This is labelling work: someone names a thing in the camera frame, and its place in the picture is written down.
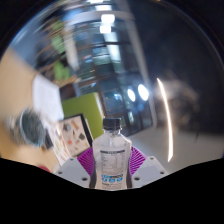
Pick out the white paper sheet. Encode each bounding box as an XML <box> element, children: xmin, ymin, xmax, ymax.
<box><xmin>32</xmin><ymin>73</ymin><xmax>65</xmax><ymax>123</ymax></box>

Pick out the pendant ceiling lamps group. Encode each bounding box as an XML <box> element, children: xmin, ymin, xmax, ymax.
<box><xmin>99</xmin><ymin>13</ymin><xmax>151</xmax><ymax>103</ymax></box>

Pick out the long curved ceiling light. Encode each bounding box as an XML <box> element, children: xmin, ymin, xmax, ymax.
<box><xmin>156</xmin><ymin>77</ymin><xmax>175</xmax><ymax>163</ymax></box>

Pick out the wooden green-seated chairs group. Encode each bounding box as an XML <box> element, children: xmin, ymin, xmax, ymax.
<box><xmin>36</xmin><ymin>18</ymin><xmax>80</xmax><ymax>84</ymax></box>

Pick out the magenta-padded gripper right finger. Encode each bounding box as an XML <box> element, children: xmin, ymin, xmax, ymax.
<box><xmin>129</xmin><ymin>145</ymin><xmax>169</xmax><ymax>189</ymax></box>

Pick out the dark patterned mug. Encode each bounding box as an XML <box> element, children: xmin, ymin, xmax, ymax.
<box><xmin>8</xmin><ymin>108</ymin><xmax>48</xmax><ymax>148</ymax></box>

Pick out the clear plastic water bottle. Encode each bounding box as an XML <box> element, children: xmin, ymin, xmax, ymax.
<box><xmin>91</xmin><ymin>117</ymin><xmax>133</xmax><ymax>191</ymax></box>

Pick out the green upholstered booth bench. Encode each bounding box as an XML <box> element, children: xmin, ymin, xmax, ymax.
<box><xmin>60</xmin><ymin>92</ymin><xmax>105</xmax><ymax>139</ymax></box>

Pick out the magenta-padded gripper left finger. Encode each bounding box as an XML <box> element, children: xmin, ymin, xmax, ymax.
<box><xmin>54</xmin><ymin>147</ymin><xmax>98</xmax><ymax>189</ymax></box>

